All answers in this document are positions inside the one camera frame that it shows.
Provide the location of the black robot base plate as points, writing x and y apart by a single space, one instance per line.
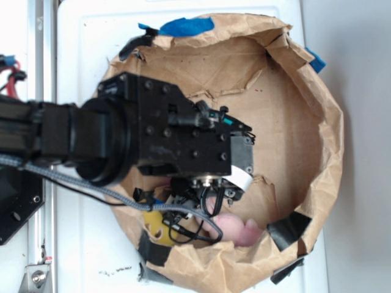
21 196

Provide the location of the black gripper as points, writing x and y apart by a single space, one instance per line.
155 128

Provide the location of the black tape bottom right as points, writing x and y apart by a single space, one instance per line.
286 271

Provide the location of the blue tape top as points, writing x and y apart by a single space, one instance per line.
182 27

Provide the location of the metal corner bracket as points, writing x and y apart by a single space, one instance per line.
36 279

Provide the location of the yellow green sponge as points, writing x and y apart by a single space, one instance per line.
159 231

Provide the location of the brown paper bag container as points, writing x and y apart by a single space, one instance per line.
250 64

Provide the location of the pink plush bunny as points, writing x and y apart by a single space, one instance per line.
235 230

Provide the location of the black tape bottom left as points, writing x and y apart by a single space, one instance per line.
151 252

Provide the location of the blue tape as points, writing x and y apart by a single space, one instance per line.
318 64
182 27

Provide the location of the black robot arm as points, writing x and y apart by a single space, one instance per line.
51 134

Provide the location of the aluminium rail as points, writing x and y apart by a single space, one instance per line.
42 85

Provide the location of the blue tape right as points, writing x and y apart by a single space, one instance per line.
318 64

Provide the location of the black tape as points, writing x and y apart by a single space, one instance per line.
134 43
286 271
289 230
151 252

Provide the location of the black tape top left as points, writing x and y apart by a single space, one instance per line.
134 43

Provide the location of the white plastic board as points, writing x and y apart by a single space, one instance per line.
93 254

